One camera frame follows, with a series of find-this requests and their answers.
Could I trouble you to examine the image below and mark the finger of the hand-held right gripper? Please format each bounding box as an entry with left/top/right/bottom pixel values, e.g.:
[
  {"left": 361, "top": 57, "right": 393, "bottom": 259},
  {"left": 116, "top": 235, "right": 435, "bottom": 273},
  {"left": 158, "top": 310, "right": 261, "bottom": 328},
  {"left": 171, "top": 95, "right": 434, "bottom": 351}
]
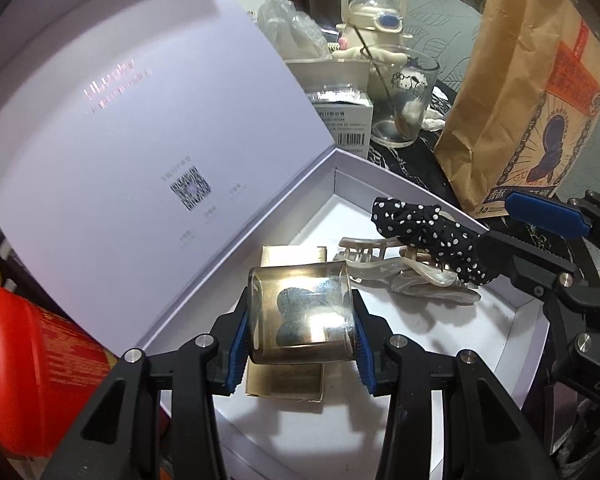
[
  {"left": 477, "top": 230, "right": 600, "bottom": 308},
  {"left": 505, "top": 190, "right": 600, "bottom": 261}
]

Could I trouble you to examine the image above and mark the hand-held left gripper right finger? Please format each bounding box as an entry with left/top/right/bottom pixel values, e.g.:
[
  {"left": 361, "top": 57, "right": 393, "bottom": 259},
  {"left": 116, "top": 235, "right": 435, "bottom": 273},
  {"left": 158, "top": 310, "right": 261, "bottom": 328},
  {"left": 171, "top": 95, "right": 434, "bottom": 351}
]
[{"left": 350, "top": 290, "right": 551, "bottom": 480}]

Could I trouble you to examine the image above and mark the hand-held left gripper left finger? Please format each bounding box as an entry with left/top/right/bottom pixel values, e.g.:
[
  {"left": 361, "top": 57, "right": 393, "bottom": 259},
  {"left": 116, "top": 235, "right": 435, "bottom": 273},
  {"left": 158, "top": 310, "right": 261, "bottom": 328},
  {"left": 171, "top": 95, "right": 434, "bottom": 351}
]
[{"left": 42, "top": 285, "right": 253, "bottom": 480}]

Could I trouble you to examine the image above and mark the gold box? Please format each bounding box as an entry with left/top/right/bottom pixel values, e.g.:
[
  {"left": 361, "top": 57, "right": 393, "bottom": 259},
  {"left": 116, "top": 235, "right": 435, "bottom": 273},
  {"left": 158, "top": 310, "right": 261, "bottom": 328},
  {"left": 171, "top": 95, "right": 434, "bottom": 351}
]
[{"left": 245, "top": 244, "right": 329, "bottom": 404}]

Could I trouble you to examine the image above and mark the smoky translucent case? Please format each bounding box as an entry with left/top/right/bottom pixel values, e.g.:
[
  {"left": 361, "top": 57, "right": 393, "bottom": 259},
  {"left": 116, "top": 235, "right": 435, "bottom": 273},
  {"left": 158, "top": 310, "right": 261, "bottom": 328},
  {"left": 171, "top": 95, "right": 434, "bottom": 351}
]
[{"left": 247, "top": 261, "right": 357, "bottom": 365}]

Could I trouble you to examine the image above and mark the beige pearly claw hair clip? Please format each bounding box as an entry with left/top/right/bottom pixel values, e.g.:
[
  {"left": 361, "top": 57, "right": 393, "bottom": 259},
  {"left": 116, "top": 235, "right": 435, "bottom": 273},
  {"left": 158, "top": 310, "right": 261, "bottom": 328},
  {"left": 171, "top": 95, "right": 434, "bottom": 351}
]
[{"left": 349, "top": 255, "right": 483, "bottom": 307}]

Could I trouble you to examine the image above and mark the black polka dot scrunchie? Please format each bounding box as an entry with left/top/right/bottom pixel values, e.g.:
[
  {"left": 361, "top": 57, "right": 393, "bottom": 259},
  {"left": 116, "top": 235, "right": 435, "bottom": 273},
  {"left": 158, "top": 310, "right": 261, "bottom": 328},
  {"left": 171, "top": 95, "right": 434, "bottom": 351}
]
[{"left": 371, "top": 196, "right": 502, "bottom": 287}]

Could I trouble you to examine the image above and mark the lavender gift box with lid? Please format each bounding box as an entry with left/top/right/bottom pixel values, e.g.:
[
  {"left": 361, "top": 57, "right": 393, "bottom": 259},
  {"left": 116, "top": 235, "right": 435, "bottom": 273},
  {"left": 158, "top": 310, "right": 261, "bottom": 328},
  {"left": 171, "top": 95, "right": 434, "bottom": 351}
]
[{"left": 0, "top": 0, "right": 552, "bottom": 480}]

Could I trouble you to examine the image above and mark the printed brown paper bag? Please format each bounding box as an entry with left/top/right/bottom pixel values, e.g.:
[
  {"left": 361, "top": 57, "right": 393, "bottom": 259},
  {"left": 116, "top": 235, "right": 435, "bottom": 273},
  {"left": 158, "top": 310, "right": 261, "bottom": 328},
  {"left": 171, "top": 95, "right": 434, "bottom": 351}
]
[{"left": 433, "top": 0, "right": 600, "bottom": 220}]

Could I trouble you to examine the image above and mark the clear drinking glass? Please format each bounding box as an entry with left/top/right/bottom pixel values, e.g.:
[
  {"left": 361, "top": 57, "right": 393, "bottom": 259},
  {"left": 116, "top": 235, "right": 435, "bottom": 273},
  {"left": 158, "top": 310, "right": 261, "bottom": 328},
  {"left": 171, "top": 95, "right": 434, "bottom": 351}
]
[{"left": 368, "top": 55, "right": 441, "bottom": 149}]

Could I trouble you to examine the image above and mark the red plastic canister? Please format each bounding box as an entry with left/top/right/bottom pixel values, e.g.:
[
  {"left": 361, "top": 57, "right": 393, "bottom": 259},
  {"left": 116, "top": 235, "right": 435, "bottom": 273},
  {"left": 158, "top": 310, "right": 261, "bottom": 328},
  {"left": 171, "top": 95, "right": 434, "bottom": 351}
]
[{"left": 0, "top": 286, "right": 122, "bottom": 459}]

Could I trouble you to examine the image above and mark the pale patterned cloth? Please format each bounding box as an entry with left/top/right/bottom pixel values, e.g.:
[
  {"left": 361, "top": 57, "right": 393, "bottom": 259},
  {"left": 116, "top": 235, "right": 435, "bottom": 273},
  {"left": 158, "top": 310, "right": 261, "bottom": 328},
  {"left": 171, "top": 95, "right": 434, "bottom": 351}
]
[{"left": 405, "top": 0, "right": 487, "bottom": 92}]

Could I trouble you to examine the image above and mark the metal spoon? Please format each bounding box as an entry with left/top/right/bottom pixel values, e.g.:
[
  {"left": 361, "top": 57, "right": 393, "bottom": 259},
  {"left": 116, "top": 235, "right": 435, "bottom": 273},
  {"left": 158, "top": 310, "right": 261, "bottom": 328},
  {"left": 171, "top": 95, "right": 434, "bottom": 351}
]
[{"left": 352, "top": 25, "right": 422, "bottom": 132}]

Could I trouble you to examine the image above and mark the white box with barcode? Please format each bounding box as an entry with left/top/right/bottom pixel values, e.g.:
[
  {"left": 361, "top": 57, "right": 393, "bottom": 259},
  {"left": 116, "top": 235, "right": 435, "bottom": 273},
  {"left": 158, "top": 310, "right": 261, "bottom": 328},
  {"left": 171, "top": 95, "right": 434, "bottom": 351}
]
[{"left": 307, "top": 91, "right": 372, "bottom": 152}]

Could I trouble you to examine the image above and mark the clear plastic bag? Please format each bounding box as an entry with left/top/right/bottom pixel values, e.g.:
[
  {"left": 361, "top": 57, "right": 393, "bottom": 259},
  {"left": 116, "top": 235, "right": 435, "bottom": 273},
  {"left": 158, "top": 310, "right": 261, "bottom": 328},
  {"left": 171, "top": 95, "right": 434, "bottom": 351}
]
[{"left": 256, "top": 0, "right": 329, "bottom": 62}]

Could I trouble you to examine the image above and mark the cream water bottle with handle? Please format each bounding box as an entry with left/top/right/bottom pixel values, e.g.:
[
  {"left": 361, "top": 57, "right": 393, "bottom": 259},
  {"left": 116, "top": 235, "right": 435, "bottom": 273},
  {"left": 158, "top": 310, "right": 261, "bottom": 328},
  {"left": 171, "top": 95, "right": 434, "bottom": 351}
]
[{"left": 337, "top": 0, "right": 417, "bottom": 69}]

